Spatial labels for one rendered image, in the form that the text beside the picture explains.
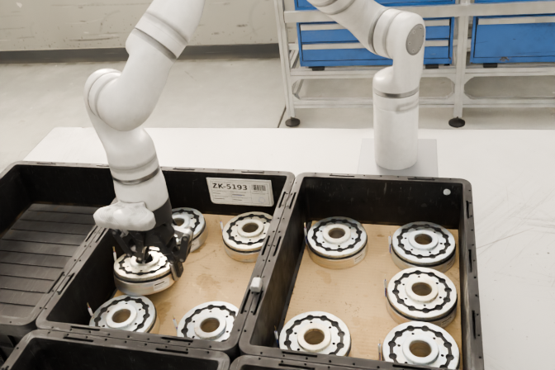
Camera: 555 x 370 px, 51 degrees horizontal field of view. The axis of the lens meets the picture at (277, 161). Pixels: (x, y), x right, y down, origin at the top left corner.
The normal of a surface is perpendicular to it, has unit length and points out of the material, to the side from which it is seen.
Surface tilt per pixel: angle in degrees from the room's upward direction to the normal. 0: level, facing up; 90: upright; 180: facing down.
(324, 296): 0
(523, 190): 0
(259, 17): 90
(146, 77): 79
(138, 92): 75
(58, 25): 90
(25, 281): 0
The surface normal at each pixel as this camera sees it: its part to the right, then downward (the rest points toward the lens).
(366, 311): -0.11, -0.83
